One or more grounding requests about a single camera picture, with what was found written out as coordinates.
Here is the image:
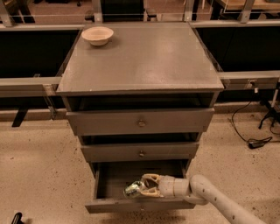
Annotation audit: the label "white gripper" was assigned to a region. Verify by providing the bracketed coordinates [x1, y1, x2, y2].
[140, 173, 190, 198]

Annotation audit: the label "green can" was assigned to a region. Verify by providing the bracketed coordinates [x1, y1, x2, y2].
[123, 180, 145, 199]

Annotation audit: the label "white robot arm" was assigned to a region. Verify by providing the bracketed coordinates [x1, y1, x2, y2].
[140, 174, 266, 224]

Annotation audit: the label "grey middle drawer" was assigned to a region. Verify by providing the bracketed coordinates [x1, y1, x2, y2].
[81, 142, 199, 163]

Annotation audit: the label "grey drawer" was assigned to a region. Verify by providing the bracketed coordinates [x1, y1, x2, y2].
[66, 108, 214, 136]
[81, 142, 199, 163]
[86, 159, 194, 214]

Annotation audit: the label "grey bottom drawer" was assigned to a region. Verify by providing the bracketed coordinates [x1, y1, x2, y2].
[86, 159, 194, 214]

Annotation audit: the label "grey top drawer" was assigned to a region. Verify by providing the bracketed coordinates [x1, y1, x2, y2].
[66, 108, 214, 136]

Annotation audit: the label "grey drawer cabinet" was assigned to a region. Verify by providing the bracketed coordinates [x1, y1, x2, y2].
[57, 23, 223, 172]

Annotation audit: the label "black stand legs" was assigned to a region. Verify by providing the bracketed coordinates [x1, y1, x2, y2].
[258, 88, 280, 130]

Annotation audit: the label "black object at floor corner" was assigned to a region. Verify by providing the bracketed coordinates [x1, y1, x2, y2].
[11, 213, 24, 224]

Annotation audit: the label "grey metal railing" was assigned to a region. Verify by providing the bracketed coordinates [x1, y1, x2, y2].
[1, 23, 279, 97]

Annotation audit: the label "beige bowl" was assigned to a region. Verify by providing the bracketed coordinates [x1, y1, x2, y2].
[81, 26, 114, 46]

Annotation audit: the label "black power adapter with cable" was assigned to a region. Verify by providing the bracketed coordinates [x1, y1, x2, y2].
[230, 102, 272, 150]

